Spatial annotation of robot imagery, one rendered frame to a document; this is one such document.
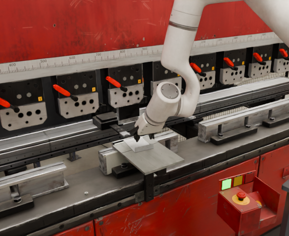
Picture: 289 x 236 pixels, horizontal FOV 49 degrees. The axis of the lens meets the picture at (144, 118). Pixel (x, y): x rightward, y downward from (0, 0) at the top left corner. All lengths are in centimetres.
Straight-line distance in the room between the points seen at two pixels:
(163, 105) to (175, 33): 22
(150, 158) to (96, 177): 27
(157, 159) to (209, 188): 48
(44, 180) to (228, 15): 106
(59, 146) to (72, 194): 33
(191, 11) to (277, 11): 23
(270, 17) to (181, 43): 26
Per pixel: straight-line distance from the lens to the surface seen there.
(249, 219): 143
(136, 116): 138
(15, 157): 152
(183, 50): 98
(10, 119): 115
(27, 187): 130
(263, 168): 191
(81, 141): 158
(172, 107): 103
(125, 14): 123
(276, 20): 98
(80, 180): 138
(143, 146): 129
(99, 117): 157
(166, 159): 124
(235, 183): 150
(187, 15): 96
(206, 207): 170
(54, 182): 132
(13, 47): 111
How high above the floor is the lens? 160
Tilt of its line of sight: 22 degrees down
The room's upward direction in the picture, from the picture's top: 1 degrees counter-clockwise
